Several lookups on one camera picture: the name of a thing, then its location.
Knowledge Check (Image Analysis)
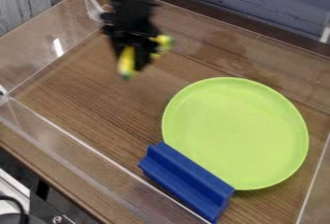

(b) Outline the black cable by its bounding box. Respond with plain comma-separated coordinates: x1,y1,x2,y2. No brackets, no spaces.
0,195,30,224

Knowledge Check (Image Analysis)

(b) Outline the yellow toy banana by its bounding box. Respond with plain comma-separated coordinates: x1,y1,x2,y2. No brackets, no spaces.
117,34,173,79

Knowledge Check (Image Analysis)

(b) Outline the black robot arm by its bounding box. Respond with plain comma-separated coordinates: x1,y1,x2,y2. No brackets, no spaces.
100,0,160,76

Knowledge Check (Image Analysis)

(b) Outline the clear acrylic enclosure wall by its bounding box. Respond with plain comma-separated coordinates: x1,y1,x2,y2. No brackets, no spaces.
0,0,330,224

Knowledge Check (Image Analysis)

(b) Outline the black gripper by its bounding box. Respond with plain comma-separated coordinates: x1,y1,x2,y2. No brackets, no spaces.
100,0,160,71

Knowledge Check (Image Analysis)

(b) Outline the blue plastic block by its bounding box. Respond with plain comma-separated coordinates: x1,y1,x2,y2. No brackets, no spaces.
137,142,235,224

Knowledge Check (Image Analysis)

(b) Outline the green round plate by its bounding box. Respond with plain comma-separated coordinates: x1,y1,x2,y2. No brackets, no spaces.
161,77,309,190

